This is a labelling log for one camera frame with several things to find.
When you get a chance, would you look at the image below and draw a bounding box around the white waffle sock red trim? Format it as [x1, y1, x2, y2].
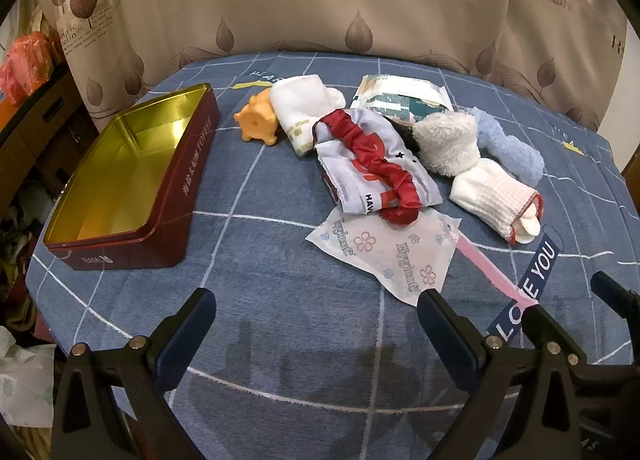
[449, 160, 545, 245]

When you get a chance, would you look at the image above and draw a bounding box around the green and white packet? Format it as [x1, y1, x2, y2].
[350, 74, 451, 125]

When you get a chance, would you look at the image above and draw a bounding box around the red tin box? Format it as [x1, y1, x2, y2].
[42, 83, 221, 271]

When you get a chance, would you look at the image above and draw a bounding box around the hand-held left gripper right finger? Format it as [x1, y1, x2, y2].
[418, 289, 586, 460]

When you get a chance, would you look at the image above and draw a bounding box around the orange rubber toy pig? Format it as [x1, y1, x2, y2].
[235, 92, 281, 145]

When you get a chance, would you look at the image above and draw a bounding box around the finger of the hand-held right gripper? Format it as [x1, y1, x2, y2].
[590, 270, 640, 313]
[519, 305, 588, 365]

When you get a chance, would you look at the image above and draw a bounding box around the white plastic bag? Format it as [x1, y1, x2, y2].
[0, 327, 58, 436]

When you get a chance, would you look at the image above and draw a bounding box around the white floral wrapper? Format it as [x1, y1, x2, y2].
[305, 210, 462, 305]

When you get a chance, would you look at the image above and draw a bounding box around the light blue fluffy sock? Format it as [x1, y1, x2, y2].
[465, 107, 546, 185]

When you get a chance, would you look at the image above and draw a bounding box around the orange-red plastic bag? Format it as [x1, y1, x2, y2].
[0, 32, 56, 105]

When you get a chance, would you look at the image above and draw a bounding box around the white fluffy sock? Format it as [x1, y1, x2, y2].
[411, 112, 483, 177]

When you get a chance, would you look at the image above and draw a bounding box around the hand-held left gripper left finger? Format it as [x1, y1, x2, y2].
[52, 288, 217, 460]

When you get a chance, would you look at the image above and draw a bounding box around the wooden cabinet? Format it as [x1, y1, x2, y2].
[0, 62, 98, 221]

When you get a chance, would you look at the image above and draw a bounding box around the white cloth with red trim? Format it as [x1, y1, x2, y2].
[312, 108, 442, 225]

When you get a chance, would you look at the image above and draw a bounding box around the blue grid blanket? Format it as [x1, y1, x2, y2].
[27, 52, 636, 460]

